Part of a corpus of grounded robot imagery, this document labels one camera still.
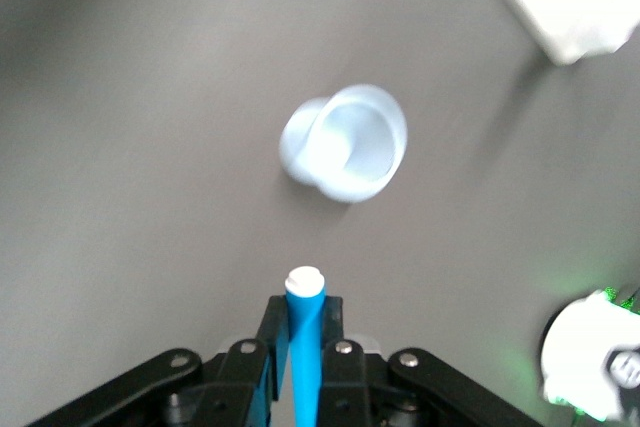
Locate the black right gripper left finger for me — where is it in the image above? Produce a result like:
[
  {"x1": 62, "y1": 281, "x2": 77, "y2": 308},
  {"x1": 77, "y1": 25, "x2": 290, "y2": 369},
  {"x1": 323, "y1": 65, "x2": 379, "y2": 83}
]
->
[{"x1": 199, "y1": 295, "x2": 291, "y2": 427}]

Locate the light blue plastic cup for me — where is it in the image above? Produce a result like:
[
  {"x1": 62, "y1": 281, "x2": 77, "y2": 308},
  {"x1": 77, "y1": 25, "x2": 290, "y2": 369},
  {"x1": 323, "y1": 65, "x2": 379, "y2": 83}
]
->
[{"x1": 278, "y1": 84, "x2": 409, "y2": 204}]

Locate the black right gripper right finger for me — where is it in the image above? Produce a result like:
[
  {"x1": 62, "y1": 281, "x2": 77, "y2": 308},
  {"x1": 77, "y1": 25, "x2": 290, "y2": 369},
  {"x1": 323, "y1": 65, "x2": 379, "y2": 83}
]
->
[{"x1": 319, "y1": 296, "x2": 371, "y2": 427}]

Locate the blue marker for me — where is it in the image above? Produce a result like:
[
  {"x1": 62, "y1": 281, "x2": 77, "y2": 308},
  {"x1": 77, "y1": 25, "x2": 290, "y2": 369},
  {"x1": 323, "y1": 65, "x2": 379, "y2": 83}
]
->
[{"x1": 283, "y1": 265, "x2": 327, "y2": 427}]

